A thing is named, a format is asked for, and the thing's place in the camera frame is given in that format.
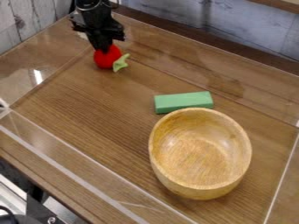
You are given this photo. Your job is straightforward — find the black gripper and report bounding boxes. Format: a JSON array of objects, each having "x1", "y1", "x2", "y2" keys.
[{"x1": 70, "y1": 12, "x2": 126, "y2": 53}]

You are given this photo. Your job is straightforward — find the red plush fruit green leaf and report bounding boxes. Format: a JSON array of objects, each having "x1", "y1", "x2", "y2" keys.
[{"x1": 94, "y1": 44, "x2": 130, "y2": 73}]

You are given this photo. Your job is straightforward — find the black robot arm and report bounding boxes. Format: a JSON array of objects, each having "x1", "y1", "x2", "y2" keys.
[{"x1": 70, "y1": 0, "x2": 126, "y2": 53}]

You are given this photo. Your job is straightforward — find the green rectangular block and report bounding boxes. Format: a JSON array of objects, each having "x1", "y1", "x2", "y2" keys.
[{"x1": 154, "y1": 91, "x2": 214, "y2": 114}]

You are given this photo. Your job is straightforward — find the clear acrylic tray walls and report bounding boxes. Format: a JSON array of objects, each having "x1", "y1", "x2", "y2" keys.
[{"x1": 0, "y1": 17, "x2": 299, "y2": 224}]

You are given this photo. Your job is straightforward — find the wooden bowl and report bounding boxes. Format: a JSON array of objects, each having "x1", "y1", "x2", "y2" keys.
[{"x1": 149, "y1": 108, "x2": 253, "y2": 200}]

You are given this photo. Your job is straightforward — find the black metal bracket with screw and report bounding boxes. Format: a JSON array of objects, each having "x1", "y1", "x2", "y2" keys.
[{"x1": 26, "y1": 196, "x2": 66, "y2": 224}]

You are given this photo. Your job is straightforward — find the black cable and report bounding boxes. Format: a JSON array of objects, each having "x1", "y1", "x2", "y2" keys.
[{"x1": 0, "y1": 205, "x2": 22, "y2": 224}]

